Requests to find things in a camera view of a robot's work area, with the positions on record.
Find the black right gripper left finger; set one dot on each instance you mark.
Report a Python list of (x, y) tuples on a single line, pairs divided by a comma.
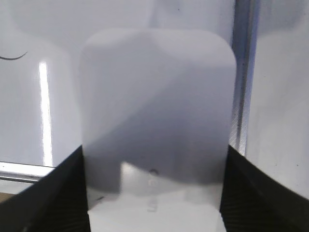
[(56, 203)]

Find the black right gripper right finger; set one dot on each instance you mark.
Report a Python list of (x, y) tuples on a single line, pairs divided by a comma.
[(254, 202)]

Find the aluminium framed whiteboard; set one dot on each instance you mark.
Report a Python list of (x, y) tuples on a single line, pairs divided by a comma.
[(41, 42)]

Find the white whiteboard eraser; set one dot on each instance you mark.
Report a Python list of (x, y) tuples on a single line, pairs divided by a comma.
[(156, 110)]

